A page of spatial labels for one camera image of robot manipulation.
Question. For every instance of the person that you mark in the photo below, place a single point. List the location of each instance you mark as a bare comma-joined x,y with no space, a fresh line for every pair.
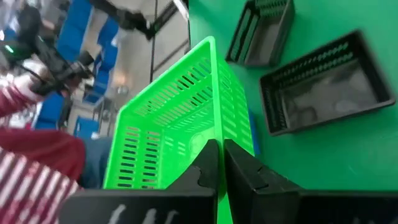
34,161

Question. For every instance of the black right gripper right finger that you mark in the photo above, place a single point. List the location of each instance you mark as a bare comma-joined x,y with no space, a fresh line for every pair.
248,186

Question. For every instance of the black slotted plastic basket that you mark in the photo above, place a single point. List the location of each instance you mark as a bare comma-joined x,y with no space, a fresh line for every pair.
264,46
326,93

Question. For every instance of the green slotted plastic basket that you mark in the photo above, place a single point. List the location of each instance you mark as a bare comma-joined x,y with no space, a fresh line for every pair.
174,118

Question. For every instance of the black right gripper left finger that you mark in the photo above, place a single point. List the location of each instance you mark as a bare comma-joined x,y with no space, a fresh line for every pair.
206,174

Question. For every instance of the green table mat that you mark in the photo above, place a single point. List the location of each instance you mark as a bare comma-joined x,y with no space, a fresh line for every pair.
326,161

